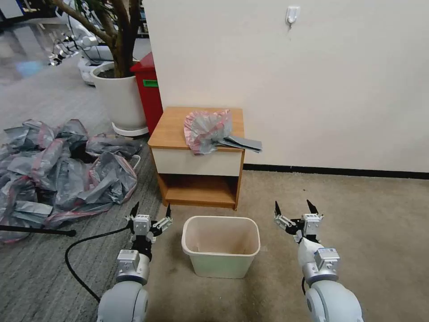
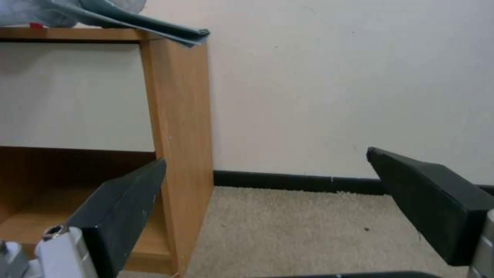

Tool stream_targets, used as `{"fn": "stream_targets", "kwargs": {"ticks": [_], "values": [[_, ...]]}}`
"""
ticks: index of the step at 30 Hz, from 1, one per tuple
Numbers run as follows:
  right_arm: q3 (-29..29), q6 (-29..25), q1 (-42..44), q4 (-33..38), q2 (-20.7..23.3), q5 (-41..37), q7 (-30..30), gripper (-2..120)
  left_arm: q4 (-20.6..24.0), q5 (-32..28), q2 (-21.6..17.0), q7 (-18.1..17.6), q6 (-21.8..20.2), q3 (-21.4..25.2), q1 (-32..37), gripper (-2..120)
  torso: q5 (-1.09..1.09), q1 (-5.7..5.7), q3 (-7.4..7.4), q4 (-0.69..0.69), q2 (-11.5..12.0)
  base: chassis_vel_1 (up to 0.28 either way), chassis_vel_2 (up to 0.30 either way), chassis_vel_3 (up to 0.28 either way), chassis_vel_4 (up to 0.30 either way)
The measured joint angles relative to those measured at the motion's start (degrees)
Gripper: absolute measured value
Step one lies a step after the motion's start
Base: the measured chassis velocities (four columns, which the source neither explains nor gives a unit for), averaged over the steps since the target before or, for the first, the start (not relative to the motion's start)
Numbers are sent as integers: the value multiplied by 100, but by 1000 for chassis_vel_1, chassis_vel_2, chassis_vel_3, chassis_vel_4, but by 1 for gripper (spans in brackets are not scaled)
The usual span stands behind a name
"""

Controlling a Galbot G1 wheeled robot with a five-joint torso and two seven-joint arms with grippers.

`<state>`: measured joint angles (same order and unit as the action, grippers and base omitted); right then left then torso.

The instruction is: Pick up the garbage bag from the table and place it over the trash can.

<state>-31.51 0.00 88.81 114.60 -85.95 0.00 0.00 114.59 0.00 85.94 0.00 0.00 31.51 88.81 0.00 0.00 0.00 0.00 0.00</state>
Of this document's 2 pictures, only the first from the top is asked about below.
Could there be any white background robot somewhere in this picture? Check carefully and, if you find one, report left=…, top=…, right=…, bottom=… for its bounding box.
left=49, top=13, right=116, bottom=89

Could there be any black cable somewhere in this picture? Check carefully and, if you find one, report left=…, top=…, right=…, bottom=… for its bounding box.
left=64, top=225, right=135, bottom=302

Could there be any grey pink garbage bag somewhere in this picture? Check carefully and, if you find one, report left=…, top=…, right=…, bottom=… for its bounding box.
left=183, top=108, right=264, bottom=157

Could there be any white wall hook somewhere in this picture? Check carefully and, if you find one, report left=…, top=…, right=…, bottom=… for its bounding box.
left=285, top=5, right=300, bottom=27

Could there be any white wire frame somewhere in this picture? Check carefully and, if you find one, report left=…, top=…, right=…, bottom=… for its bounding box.
left=128, top=153, right=142, bottom=177

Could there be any beige plastic trash can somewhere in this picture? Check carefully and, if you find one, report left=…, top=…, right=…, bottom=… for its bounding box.
left=181, top=216, right=261, bottom=279

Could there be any pile of grey garbage bags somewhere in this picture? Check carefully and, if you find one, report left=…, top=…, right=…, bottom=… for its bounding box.
left=0, top=118, right=139, bottom=244

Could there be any wooden bedside table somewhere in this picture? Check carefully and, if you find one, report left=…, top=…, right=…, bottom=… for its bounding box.
left=147, top=107, right=244, bottom=212

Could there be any white plant pot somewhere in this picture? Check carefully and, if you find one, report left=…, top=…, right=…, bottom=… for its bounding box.
left=90, top=64, right=148, bottom=132

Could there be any white pot saucer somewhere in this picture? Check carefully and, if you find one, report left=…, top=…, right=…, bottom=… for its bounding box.
left=111, top=121, right=149, bottom=137

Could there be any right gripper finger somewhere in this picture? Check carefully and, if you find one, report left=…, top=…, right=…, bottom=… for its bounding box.
left=307, top=199, right=325, bottom=219
left=273, top=200, right=292, bottom=233

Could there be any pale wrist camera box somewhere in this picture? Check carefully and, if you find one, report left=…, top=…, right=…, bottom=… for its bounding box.
left=301, top=212, right=320, bottom=237
left=133, top=214, right=151, bottom=235

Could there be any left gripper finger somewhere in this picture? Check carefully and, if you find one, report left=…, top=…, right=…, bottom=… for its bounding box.
left=125, top=201, right=140, bottom=223
left=153, top=202, right=174, bottom=234

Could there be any black rod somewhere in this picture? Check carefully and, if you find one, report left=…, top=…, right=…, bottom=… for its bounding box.
left=0, top=225, right=77, bottom=238

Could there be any red bin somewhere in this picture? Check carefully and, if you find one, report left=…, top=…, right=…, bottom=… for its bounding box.
left=130, top=51, right=164, bottom=134

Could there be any brown tree trunk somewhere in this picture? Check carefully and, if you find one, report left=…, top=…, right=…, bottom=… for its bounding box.
left=49, top=0, right=144, bottom=79

